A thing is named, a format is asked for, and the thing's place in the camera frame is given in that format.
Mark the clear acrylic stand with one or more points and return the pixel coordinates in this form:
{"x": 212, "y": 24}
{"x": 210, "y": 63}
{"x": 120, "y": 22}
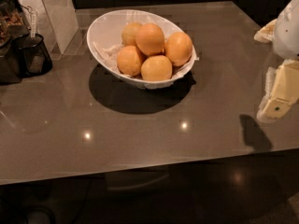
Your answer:
{"x": 56, "y": 21}

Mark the orange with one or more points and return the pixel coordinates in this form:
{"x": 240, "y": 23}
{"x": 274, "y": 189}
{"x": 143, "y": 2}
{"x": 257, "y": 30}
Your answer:
{"x": 129, "y": 32}
{"x": 129, "y": 60}
{"x": 156, "y": 68}
{"x": 178, "y": 48}
{"x": 150, "y": 39}

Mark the white tag in cup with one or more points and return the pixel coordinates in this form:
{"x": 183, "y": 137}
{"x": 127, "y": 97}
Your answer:
{"x": 33, "y": 17}

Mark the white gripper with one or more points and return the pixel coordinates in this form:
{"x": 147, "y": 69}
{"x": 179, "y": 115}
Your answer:
{"x": 287, "y": 36}

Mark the black mesh cup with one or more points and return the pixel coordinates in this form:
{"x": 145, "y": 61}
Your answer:
{"x": 33, "y": 55}

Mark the dark container with snacks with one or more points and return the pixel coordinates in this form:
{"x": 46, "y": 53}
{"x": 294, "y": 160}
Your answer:
{"x": 12, "y": 25}

